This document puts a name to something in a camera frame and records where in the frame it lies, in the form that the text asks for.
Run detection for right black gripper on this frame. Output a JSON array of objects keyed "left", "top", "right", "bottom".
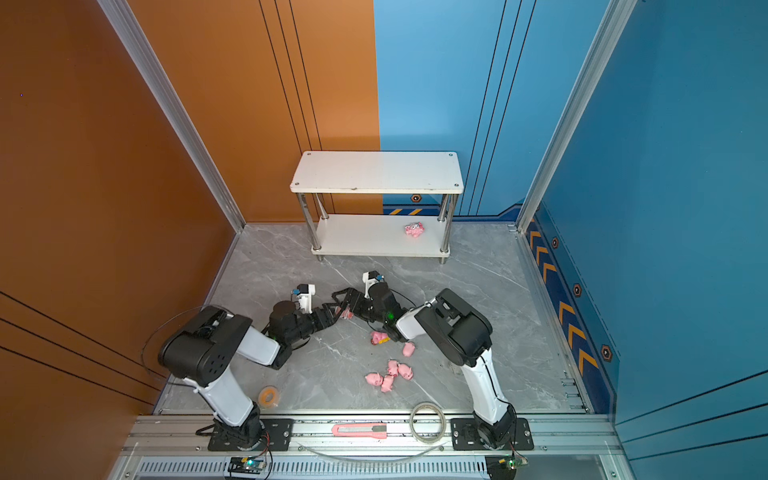
[{"left": 331, "top": 289, "right": 389, "bottom": 326}]

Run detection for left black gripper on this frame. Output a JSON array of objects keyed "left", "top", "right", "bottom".
[{"left": 285, "top": 302, "right": 342, "bottom": 348}]

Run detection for pink white round character toy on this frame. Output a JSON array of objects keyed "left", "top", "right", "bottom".
[{"left": 339, "top": 308, "right": 355, "bottom": 320}]

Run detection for pink yellow figure toy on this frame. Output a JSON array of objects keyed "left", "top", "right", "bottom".
[{"left": 371, "top": 331, "right": 390, "bottom": 345}]

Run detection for pink bow character toy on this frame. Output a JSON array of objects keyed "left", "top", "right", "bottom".
[{"left": 404, "top": 222, "right": 425, "bottom": 238}]

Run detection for white two-tier shelf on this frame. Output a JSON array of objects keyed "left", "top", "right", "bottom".
[{"left": 290, "top": 151, "right": 464, "bottom": 262}]

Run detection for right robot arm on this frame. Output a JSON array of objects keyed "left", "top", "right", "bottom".
[{"left": 332, "top": 281, "right": 517, "bottom": 448}]

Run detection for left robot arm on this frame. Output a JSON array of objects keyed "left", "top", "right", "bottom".
[{"left": 158, "top": 301, "right": 339, "bottom": 436}]

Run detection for orange tape roll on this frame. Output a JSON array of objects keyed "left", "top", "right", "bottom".
[{"left": 257, "top": 385, "right": 280, "bottom": 409}]

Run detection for small pink pig toy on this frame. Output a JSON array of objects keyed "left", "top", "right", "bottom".
[{"left": 402, "top": 342, "right": 416, "bottom": 357}]

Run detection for pink pig toy middle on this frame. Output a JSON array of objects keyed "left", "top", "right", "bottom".
[{"left": 387, "top": 360, "right": 399, "bottom": 377}]

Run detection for pink pig toy left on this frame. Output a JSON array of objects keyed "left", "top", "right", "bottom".
[{"left": 365, "top": 373, "right": 384, "bottom": 387}]

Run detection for pink pig toy bottom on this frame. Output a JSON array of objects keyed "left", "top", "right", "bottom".
[{"left": 380, "top": 375, "right": 395, "bottom": 393}]

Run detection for pink pig toy right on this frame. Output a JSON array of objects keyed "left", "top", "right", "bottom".
[{"left": 397, "top": 363, "right": 413, "bottom": 380}]

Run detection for pink utility knife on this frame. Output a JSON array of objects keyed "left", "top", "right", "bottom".
[{"left": 331, "top": 423, "right": 388, "bottom": 440}]

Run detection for left circuit board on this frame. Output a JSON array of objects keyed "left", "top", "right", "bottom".
[{"left": 226, "top": 456, "right": 269, "bottom": 479}]

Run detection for circuit board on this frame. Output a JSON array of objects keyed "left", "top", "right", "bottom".
[
  {"left": 226, "top": 456, "right": 269, "bottom": 479},
  {"left": 485, "top": 456, "right": 520, "bottom": 480}
]

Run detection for coiled clear tube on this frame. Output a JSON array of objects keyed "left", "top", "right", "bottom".
[{"left": 408, "top": 402, "right": 447, "bottom": 445}]

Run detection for right circuit board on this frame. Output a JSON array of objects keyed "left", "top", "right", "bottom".
[{"left": 485, "top": 456, "right": 520, "bottom": 480}]

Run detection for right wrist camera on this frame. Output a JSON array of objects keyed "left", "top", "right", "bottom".
[{"left": 363, "top": 270, "right": 384, "bottom": 287}]

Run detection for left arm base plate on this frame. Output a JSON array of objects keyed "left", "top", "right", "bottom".
[{"left": 198, "top": 418, "right": 294, "bottom": 453}]

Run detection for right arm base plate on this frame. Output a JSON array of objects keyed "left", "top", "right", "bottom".
[{"left": 450, "top": 417, "right": 535, "bottom": 451}]

